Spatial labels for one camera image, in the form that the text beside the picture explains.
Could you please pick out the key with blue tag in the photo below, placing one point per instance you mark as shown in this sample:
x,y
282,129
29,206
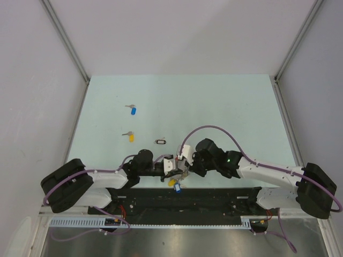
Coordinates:
x,y
133,108

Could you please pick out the blue tag on holder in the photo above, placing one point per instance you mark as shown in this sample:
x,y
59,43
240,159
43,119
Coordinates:
x,y
179,187

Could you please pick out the aluminium corner post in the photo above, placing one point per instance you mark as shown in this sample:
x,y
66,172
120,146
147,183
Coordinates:
x,y
311,16
61,32

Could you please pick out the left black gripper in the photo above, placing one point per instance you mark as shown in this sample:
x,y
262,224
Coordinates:
x,y
170,174

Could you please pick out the red-handled metal key holder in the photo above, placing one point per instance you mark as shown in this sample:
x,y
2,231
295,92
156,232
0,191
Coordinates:
x,y
183,169

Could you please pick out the left aluminium corner post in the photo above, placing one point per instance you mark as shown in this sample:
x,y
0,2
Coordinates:
x,y
61,32

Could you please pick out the key with yellow tag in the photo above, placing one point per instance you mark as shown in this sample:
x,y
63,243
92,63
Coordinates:
x,y
130,135

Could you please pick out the yellow tag on holder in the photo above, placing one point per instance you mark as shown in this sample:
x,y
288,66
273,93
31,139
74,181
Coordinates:
x,y
172,182

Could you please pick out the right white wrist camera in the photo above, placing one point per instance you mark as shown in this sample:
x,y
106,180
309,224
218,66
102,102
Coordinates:
x,y
184,156

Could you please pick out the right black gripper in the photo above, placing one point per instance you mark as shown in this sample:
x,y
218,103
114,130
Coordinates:
x,y
193,168

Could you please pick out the right aluminium corner post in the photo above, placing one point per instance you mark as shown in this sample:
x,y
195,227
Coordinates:
x,y
311,16

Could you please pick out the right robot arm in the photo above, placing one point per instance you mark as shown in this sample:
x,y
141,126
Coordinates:
x,y
313,188

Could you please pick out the key with black tag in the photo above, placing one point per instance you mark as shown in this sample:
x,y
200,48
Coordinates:
x,y
160,141

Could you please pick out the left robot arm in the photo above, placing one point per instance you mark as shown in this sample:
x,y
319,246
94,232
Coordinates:
x,y
73,185

